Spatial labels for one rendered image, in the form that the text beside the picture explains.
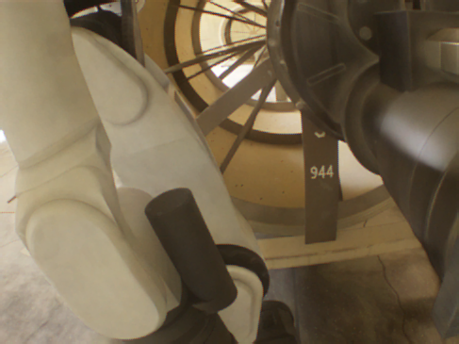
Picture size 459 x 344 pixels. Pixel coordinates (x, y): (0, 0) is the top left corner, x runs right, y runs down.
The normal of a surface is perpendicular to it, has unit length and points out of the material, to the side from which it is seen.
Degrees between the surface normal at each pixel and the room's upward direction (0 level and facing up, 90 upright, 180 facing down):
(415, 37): 90
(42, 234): 90
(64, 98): 81
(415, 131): 56
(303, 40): 90
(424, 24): 90
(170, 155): 115
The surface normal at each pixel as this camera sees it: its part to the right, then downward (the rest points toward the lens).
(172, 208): -0.32, -0.86
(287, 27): -0.71, 0.28
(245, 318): 0.16, 0.37
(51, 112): 0.59, 0.15
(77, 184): 0.14, -0.46
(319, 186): -0.08, 0.40
